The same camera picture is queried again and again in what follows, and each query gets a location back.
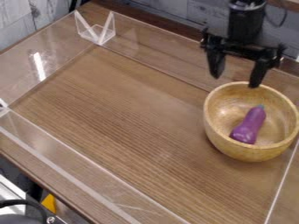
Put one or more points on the clear acrylic barrier wall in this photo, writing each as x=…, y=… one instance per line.
x=101, y=123

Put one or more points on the light wooden bowl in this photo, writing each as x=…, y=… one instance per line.
x=224, y=109

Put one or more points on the yellow black device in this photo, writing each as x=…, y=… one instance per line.
x=48, y=203

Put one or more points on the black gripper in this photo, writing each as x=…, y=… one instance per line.
x=244, y=40

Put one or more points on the clear acrylic corner bracket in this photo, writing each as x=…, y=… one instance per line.
x=98, y=34

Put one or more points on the purple toy eggplant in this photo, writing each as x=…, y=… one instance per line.
x=245, y=131

